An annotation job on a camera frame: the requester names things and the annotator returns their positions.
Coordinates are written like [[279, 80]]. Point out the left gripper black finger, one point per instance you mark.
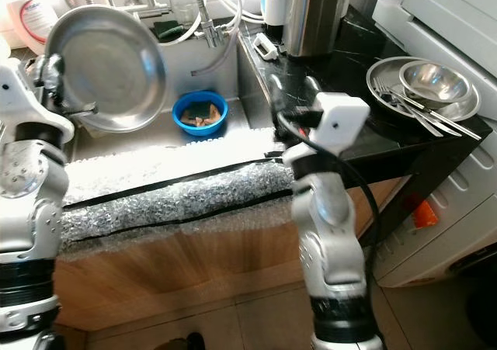
[[55, 78], [43, 78]]

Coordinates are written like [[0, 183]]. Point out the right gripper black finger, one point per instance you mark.
[[312, 86], [276, 90]]

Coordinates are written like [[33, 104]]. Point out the round steel plate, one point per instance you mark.
[[112, 67], [384, 71]]

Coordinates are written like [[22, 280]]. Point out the stainless steel sink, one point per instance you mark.
[[241, 78]]

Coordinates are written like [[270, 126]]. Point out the small white box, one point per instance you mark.
[[265, 46]]

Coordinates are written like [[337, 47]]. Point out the white red soap bottle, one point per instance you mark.
[[35, 20]]

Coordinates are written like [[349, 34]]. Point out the tall steel thermos jug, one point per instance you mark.
[[314, 15]]

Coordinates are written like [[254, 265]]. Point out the brown scouring sponge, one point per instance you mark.
[[200, 115]]

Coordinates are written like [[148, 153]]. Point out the blue plastic bowl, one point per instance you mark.
[[182, 123]]

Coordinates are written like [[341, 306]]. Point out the steel fork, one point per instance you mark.
[[446, 123], [411, 109]]

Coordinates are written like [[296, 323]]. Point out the green sponge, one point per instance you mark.
[[171, 29]]

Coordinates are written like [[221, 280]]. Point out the steel bowl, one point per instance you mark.
[[435, 80]]

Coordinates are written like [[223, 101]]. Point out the silver bubble wrap sheet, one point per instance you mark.
[[186, 195]]

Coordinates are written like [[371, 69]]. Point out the white tumble dryer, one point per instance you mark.
[[454, 16]]

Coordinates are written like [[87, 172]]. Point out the orange tag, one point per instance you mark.
[[425, 213]]

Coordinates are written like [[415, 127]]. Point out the wooden cabinet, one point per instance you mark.
[[186, 272]]

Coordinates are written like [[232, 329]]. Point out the white washing machine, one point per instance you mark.
[[458, 218]]

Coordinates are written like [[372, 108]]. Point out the black robot foot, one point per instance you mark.
[[198, 342]]

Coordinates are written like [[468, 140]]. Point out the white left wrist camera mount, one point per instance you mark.
[[19, 94]]

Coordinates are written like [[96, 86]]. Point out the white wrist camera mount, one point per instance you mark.
[[19, 94], [342, 121]]

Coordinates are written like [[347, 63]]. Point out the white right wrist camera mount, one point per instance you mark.
[[342, 121]]

